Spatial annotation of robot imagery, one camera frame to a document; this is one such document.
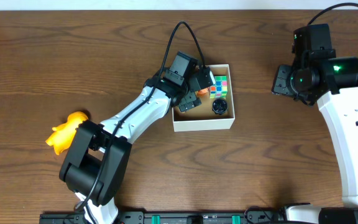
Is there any colourful puzzle cube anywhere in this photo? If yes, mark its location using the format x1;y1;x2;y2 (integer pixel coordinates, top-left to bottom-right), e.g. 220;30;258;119
209;75;228;99

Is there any white cardboard box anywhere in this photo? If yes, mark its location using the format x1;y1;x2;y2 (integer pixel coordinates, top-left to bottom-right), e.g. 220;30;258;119
171;64;236;132

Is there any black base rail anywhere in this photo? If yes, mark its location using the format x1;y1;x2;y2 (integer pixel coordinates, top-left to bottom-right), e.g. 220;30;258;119
39;205;358;224

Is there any black round gear toy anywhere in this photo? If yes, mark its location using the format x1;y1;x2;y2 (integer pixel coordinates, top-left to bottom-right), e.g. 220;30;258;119
212;98;228;115

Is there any yellow plush duck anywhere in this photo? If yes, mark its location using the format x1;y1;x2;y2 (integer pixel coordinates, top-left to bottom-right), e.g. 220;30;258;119
196;88;209;96

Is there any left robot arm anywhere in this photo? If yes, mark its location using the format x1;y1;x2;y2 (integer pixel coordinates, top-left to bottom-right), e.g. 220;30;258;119
59;52;213;223

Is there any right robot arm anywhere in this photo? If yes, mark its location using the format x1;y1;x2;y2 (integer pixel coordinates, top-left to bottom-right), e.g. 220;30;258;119
272;24;358;223

